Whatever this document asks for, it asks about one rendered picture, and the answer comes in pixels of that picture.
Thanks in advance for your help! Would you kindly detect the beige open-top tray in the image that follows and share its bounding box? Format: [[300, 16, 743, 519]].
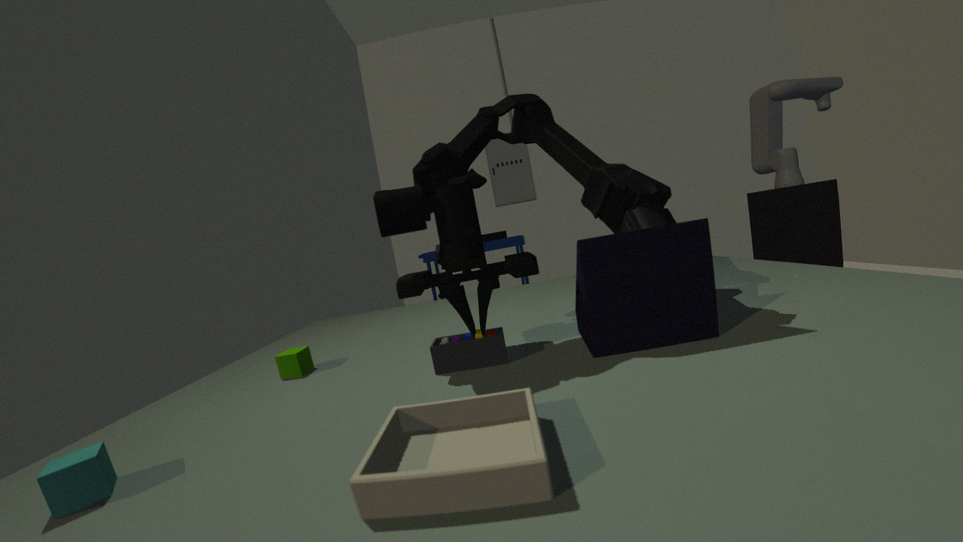
[[349, 387, 554, 519]]

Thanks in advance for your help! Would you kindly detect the green cube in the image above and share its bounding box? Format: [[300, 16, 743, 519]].
[[275, 346, 315, 379]]

